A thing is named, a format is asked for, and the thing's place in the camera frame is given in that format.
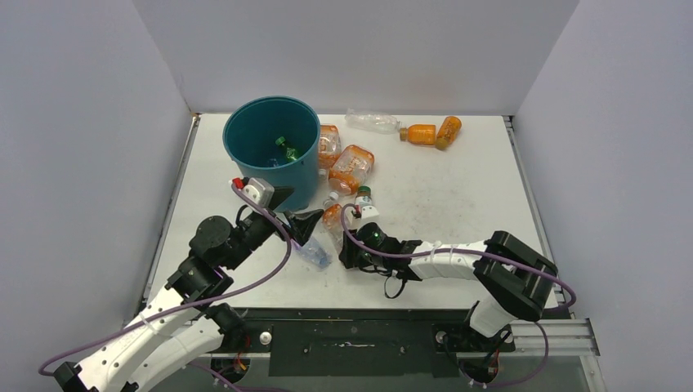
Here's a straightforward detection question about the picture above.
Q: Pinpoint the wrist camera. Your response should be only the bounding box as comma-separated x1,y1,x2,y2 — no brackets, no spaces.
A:
229,177,275,207
353,204,380,225

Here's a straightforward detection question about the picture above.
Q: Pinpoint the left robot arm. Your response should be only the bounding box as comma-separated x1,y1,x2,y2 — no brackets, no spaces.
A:
39,178,324,391

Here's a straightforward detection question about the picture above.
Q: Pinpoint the teal plastic bin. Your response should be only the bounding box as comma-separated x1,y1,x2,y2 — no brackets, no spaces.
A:
222,96,320,211

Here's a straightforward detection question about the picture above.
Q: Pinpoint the aluminium frame rail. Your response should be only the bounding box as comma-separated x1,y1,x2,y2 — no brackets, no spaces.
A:
503,116,600,357

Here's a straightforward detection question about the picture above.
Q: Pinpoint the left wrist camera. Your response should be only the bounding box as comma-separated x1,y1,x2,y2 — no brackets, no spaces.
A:
229,177,275,207

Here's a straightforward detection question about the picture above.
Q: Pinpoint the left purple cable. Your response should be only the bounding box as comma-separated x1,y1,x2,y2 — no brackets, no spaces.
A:
38,181,294,377

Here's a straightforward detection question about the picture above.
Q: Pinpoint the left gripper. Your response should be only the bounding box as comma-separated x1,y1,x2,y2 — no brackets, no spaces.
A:
223,186,322,270

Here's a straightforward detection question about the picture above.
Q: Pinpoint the orange tea bottle behind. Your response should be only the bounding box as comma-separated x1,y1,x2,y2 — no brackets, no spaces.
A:
318,124,342,179

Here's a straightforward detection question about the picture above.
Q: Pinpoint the orange juice bottle right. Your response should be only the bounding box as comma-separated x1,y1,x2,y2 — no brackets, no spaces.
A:
435,116,463,150

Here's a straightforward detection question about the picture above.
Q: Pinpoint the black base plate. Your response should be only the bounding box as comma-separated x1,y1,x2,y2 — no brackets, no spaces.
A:
141,305,570,379

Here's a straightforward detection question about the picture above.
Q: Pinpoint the large orange tea bottle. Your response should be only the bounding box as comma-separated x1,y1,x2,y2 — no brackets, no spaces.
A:
328,145,375,195

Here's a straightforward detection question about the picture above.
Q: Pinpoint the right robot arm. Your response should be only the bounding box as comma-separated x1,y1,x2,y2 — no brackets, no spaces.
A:
339,222,558,350

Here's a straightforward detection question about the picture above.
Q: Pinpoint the orange juice bottle left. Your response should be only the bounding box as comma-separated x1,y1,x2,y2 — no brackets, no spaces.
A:
400,124,436,146

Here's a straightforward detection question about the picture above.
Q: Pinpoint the small clear water bottle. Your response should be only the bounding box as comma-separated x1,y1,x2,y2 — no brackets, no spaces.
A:
293,236,332,269

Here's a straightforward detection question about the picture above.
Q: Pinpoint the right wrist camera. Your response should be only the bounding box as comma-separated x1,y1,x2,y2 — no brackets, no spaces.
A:
353,204,380,225

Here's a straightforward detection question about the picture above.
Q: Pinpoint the green plastic bottle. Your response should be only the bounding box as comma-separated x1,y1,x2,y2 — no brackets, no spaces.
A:
275,136,302,163

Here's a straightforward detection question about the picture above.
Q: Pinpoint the orange label tea bottle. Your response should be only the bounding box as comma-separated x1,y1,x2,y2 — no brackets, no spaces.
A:
322,191,343,253

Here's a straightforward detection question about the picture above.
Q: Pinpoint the starbucks bottle green cap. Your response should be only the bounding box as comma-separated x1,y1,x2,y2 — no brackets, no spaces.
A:
355,185,373,212

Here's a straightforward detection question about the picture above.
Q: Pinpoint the orange juice bottle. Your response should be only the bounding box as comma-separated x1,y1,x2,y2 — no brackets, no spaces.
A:
400,124,436,146
435,116,463,150

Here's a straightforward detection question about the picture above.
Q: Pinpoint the clear crushed bottle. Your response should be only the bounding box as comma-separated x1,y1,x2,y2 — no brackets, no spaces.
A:
345,109,401,135

